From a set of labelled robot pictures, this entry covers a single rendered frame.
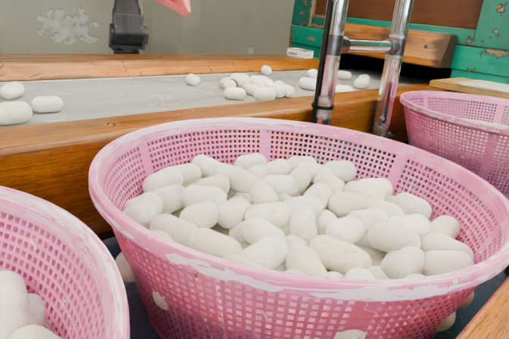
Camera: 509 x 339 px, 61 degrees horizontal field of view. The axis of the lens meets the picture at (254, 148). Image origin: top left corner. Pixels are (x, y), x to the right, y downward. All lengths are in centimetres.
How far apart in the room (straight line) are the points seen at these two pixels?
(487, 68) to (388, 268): 78
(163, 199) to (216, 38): 233
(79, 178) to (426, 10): 87
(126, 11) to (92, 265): 95
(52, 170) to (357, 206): 22
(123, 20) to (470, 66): 77
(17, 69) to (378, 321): 61
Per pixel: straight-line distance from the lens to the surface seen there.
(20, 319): 21
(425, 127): 61
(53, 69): 73
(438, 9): 106
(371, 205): 33
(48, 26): 281
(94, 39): 295
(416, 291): 19
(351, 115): 60
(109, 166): 30
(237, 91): 64
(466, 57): 102
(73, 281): 21
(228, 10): 255
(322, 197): 33
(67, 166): 35
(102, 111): 53
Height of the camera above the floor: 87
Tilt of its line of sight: 18 degrees down
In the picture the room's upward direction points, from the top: 6 degrees clockwise
